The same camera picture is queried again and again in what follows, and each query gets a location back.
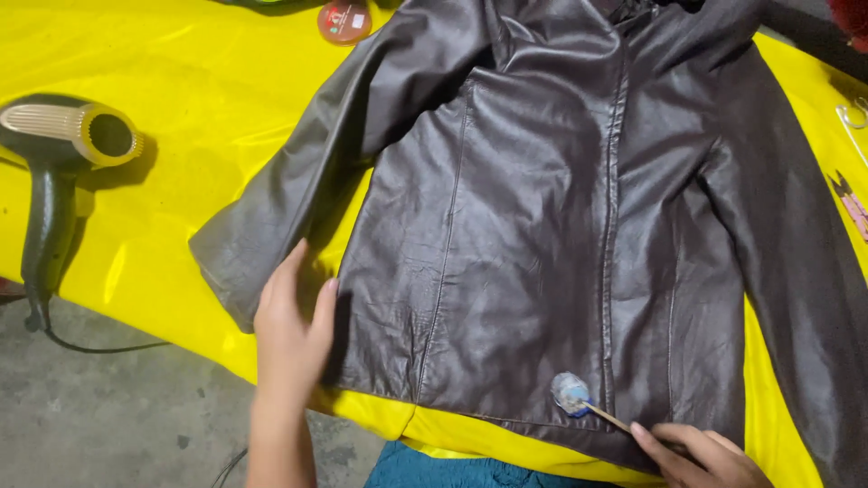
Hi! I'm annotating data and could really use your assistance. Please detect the red cloth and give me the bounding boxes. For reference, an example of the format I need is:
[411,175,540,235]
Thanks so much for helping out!
[827,0,868,54]

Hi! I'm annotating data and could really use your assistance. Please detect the round brown polish tin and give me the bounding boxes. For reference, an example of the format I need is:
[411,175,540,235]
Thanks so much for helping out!
[317,0,373,47]

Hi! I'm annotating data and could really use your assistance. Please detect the dark brown leather jacket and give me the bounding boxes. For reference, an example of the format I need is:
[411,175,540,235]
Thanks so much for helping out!
[189,0,868,488]

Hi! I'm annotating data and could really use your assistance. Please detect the dark grey cloth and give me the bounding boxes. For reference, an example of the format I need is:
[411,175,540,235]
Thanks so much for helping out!
[756,0,868,85]

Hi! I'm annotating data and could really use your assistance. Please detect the black hair dryer cable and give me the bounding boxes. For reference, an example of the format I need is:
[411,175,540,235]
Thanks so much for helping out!
[27,298,172,355]

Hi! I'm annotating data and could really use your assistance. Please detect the person's teal trousers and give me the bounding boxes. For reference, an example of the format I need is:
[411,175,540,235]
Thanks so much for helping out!
[364,441,611,488]

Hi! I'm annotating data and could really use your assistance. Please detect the foam dauber with wooden stick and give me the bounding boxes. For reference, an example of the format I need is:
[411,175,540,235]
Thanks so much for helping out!
[551,371,636,435]

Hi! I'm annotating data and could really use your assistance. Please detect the yellow plastic table sheet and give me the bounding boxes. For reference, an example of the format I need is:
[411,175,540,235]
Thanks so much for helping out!
[0,0,868,488]

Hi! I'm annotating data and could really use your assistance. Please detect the clear plastic hook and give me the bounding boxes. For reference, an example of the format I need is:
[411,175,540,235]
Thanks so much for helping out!
[835,97,868,168]

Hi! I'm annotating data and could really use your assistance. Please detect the thin black cable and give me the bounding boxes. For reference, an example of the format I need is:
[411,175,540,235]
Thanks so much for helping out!
[210,447,249,488]

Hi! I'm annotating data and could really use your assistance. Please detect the dark hair dryer, beige nozzle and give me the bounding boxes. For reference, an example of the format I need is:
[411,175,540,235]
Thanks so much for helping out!
[0,94,145,333]

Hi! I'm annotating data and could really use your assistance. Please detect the pink and brown clip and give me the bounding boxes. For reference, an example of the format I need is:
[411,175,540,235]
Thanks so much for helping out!
[827,169,868,244]

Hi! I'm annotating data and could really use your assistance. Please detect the person's right hand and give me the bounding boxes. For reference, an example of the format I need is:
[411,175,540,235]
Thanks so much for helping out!
[629,422,774,488]

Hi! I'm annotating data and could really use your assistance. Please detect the person's left hand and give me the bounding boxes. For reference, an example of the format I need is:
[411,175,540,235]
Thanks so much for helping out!
[254,237,339,409]

